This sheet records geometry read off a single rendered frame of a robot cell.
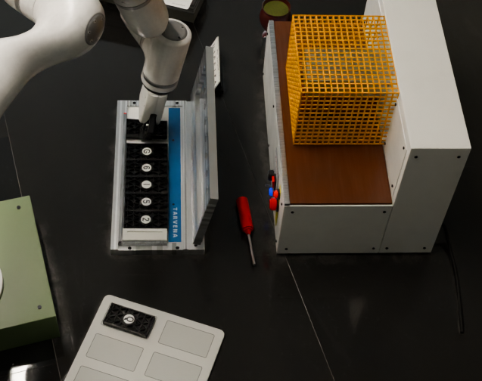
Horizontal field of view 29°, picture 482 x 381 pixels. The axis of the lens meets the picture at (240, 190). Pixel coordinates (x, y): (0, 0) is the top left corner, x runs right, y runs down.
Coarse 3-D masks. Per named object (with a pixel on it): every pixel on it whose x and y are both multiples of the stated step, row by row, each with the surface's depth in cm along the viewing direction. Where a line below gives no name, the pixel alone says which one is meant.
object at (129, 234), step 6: (126, 228) 210; (132, 228) 210; (138, 228) 211; (144, 228) 211; (150, 228) 211; (156, 228) 211; (162, 228) 211; (126, 234) 209; (132, 234) 210; (138, 234) 210; (144, 234) 210; (150, 234) 210; (156, 234) 210; (162, 234) 210; (126, 240) 209; (132, 240) 209; (138, 240) 209; (144, 240) 209
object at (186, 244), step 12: (120, 108) 233; (120, 120) 230; (120, 132) 228; (120, 144) 226; (120, 156) 224; (120, 168) 222; (120, 180) 220; (192, 228) 213; (120, 252) 209; (132, 252) 210; (144, 252) 210; (156, 252) 210; (168, 252) 210; (180, 252) 210; (192, 252) 211
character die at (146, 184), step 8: (128, 176) 219; (136, 176) 219; (144, 176) 219; (152, 176) 219; (160, 176) 220; (128, 184) 218; (136, 184) 218; (144, 184) 218; (152, 184) 218; (160, 184) 219; (128, 192) 216; (136, 192) 216; (144, 192) 217; (152, 192) 217; (160, 192) 217
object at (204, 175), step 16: (208, 48) 220; (208, 64) 217; (208, 80) 214; (192, 96) 231; (208, 96) 211; (192, 112) 228; (208, 112) 208; (192, 128) 225; (208, 128) 206; (192, 144) 223; (208, 144) 203; (192, 160) 220; (208, 160) 201; (192, 176) 218; (208, 176) 199; (192, 192) 215; (208, 192) 203; (192, 208) 213; (208, 208) 197; (192, 224) 211; (208, 224) 202; (192, 240) 208
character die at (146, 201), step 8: (128, 200) 216; (136, 200) 215; (144, 200) 215; (152, 200) 215; (160, 200) 216; (128, 208) 215; (136, 208) 215; (144, 208) 214; (152, 208) 214; (160, 208) 215
